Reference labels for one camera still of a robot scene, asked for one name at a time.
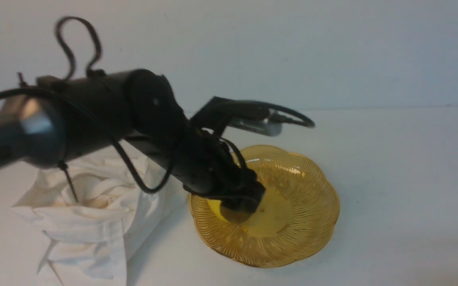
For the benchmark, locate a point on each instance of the brown kiwi fruit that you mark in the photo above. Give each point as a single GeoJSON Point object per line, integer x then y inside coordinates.
{"type": "Point", "coordinates": [231, 216]}

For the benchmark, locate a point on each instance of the yellow lemon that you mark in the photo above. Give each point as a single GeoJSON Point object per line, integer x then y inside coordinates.
{"type": "Point", "coordinates": [215, 207]}

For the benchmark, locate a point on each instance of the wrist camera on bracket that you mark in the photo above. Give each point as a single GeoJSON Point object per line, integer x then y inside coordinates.
{"type": "Point", "coordinates": [219, 113]}

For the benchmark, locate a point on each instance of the amber glass plate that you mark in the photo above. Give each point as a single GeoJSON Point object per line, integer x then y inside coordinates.
{"type": "Point", "coordinates": [295, 219]}

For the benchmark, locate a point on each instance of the white cloth bag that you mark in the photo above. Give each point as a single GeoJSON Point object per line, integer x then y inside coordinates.
{"type": "Point", "coordinates": [99, 222]}

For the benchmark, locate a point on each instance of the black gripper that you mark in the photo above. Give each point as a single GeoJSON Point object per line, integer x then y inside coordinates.
{"type": "Point", "coordinates": [212, 167]}

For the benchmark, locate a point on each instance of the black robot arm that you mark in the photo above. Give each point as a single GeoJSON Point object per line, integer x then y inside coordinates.
{"type": "Point", "coordinates": [57, 122]}

